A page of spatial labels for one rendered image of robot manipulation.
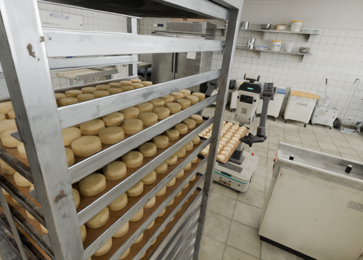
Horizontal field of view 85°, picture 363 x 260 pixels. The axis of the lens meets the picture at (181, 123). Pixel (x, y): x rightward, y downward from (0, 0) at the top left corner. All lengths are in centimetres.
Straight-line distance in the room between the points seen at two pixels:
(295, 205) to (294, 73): 418
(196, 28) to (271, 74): 221
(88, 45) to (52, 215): 22
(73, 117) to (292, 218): 189
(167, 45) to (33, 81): 27
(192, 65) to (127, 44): 473
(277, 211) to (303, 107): 353
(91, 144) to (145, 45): 20
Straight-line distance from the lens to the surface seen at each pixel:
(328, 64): 576
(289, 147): 199
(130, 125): 45
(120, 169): 47
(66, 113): 30
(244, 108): 241
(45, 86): 25
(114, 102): 34
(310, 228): 207
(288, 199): 190
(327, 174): 178
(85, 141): 40
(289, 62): 565
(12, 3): 24
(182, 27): 523
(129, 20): 97
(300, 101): 516
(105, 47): 32
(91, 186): 44
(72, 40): 29
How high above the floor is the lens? 170
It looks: 24 degrees down
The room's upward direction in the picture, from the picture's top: 5 degrees clockwise
